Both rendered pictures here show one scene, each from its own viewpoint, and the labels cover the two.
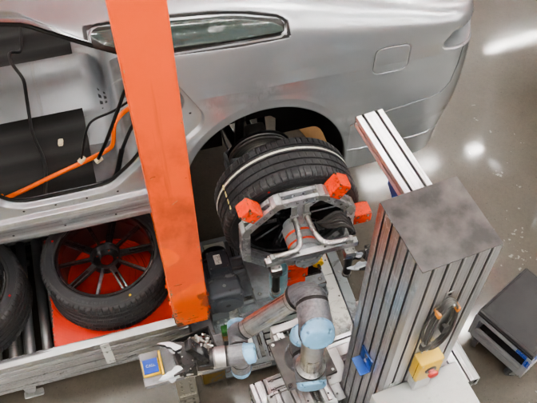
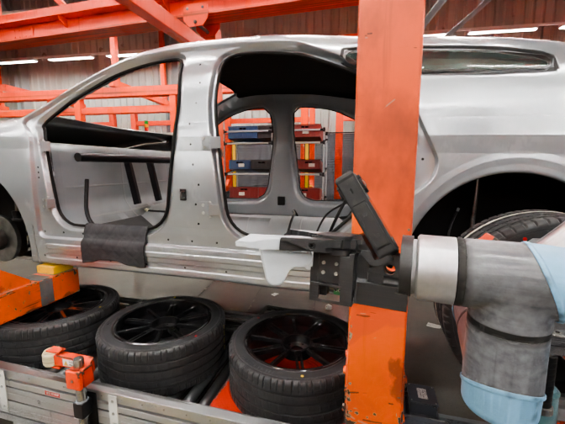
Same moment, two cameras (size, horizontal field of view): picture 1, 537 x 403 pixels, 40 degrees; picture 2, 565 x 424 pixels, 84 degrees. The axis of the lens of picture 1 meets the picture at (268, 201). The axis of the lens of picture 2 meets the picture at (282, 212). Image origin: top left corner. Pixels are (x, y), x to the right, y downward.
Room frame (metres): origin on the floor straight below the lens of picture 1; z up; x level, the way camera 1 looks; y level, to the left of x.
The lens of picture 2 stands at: (0.70, 0.14, 1.33)
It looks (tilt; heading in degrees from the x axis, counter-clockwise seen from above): 8 degrees down; 32
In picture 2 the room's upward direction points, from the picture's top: straight up
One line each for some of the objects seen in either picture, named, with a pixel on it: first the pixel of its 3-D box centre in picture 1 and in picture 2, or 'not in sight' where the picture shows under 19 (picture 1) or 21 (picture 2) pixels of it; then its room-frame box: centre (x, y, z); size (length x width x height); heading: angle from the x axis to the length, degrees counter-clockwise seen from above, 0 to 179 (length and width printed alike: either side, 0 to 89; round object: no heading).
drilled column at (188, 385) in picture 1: (184, 380); not in sight; (1.41, 0.41, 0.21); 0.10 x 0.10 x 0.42; 16
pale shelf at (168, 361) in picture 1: (187, 360); not in sight; (1.42, 0.38, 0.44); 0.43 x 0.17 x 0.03; 106
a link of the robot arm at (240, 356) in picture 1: (240, 354); (513, 280); (1.10, 0.10, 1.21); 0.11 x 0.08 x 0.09; 98
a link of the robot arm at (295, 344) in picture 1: (304, 341); not in sight; (1.26, -0.15, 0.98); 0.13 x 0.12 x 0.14; 8
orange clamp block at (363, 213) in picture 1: (359, 213); not in sight; (1.99, -0.43, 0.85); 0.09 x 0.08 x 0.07; 106
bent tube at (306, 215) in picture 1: (328, 223); not in sight; (1.81, -0.26, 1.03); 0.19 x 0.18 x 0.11; 16
